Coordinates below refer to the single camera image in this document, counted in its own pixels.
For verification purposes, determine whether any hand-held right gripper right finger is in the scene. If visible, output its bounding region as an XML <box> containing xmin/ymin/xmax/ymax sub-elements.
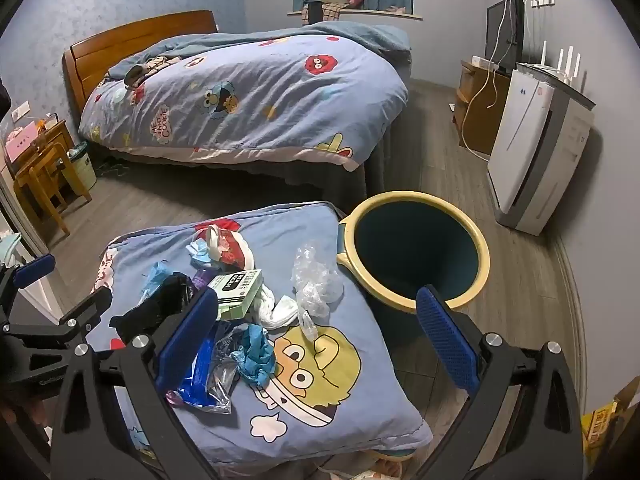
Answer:
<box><xmin>415</xmin><ymin>285</ymin><xmax>586</xmax><ymax>480</ymax></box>

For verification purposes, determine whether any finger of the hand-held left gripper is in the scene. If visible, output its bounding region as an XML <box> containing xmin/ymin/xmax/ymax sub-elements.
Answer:
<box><xmin>0</xmin><ymin>254</ymin><xmax>57</xmax><ymax>313</ymax></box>
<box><xmin>0</xmin><ymin>287</ymin><xmax>114</xmax><ymax>356</ymax></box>

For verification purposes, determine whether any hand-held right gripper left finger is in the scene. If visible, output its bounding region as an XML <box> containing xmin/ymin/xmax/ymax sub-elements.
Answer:
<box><xmin>50</xmin><ymin>287</ymin><xmax>222</xmax><ymax>480</ymax></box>

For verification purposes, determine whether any black plastic bag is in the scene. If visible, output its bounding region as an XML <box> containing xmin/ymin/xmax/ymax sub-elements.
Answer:
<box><xmin>109</xmin><ymin>272</ymin><xmax>201</xmax><ymax>341</ymax></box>

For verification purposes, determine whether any blue plastic packet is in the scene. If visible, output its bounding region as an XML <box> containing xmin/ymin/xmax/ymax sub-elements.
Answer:
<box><xmin>167</xmin><ymin>320</ymin><xmax>240</xmax><ymax>413</ymax></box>

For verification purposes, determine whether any green and white carton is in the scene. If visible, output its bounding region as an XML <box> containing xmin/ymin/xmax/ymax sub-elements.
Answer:
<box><xmin>206</xmin><ymin>269</ymin><xmax>264</xmax><ymax>320</ymax></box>

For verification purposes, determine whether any blue wrapper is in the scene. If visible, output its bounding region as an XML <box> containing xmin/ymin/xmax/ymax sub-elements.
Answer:
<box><xmin>232</xmin><ymin>324</ymin><xmax>277</xmax><ymax>388</ymax></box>

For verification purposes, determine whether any dark green yellow-rimmed bin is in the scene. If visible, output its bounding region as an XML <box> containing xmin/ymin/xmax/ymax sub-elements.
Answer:
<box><xmin>337</xmin><ymin>191</ymin><xmax>491</xmax><ymax>361</ymax></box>

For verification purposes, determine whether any white tissue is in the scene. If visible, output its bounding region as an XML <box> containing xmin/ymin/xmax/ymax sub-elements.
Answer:
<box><xmin>252</xmin><ymin>292</ymin><xmax>301</xmax><ymax>330</ymax></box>

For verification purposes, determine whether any clear plastic wrapper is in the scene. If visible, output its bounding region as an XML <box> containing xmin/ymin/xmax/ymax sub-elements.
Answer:
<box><xmin>290</xmin><ymin>244</ymin><xmax>346</xmax><ymax>342</ymax></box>

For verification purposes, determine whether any purple tube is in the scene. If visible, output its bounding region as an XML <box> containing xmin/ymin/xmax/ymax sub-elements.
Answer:
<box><xmin>192</xmin><ymin>267</ymin><xmax>217</xmax><ymax>292</ymax></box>

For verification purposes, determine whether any light blue packet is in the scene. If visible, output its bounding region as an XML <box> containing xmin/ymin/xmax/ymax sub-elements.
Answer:
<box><xmin>186</xmin><ymin>225</ymin><xmax>237</xmax><ymax>268</ymax></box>

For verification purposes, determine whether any wooden chair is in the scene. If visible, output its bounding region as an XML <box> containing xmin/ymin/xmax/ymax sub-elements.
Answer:
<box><xmin>12</xmin><ymin>140</ymin><xmax>93</xmax><ymax>237</ymax></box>

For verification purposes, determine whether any small pale green bin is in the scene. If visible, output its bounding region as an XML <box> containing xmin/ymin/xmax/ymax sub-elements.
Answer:
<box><xmin>60</xmin><ymin>141</ymin><xmax>98</xmax><ymax>192</ymax></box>

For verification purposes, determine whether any pink box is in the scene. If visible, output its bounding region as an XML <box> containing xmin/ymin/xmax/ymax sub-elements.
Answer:
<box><xmin>4</xmin><ymin>125</ymin><xmax>42</xmax><ymax>162</ymax></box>

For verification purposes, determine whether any wooden nightstand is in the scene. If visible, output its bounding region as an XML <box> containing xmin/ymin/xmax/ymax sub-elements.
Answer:
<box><xmin>4</xmin><ymin>119</ymin><xmax>77</xmax><ymax>198</ymax></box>

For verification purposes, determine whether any yellow cardboard box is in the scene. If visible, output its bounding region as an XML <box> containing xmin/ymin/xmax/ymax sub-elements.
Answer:
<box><xmin>580</xmin><ymin>375</ymin><xmax>640</xmax><ymax>461</ymax></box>

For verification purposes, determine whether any wooden cabinet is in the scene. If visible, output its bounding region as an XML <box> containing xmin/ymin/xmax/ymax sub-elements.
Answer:
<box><xmin>452</xmin><ymin>59</ymin><xmax>513</xmax><ymax>157</ymax></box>

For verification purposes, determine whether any blue cartoon printed duvet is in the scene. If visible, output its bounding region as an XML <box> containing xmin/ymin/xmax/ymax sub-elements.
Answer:
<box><xmin>77</xmin><ymin>30</ymin><xmax>412</xmax><ymax>171</ymax></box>

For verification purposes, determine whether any wooden bed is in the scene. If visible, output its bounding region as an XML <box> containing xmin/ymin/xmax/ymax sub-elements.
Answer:
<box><xmin>62</xmin><ymin>10</ymin><xmax>416</xmax><ymax>211</ymax></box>

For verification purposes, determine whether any white router with antennas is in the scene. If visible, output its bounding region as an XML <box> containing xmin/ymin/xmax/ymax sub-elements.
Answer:
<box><xmin>530</xmin><ymin>40</ymin><xmax>585</xmax><ymax>88</ymax></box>

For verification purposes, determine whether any black television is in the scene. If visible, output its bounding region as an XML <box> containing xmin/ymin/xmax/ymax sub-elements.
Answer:
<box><xmin>485</xmin><ymin>0</ymin><xmax>526</xmax><ymax>73</ymax></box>

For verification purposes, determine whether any teal blanket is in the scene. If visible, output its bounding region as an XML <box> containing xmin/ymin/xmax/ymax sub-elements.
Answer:
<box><xmin>110</xmin><ymin>21</ymin><xmax>412</xmax><ymax>78</ymax></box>

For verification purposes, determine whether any plaid cloth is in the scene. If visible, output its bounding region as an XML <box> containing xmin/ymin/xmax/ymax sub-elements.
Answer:
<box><xmin>302</xmin><ymin>2</ymin><xmax>347</xmax><ymax>24</ymax></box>

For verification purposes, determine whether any white cable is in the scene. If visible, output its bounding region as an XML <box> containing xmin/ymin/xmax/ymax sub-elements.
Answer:
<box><xmin>461</xmin><ymin>0</ymin><xmax>525</xmax><ymax>162</ymax></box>

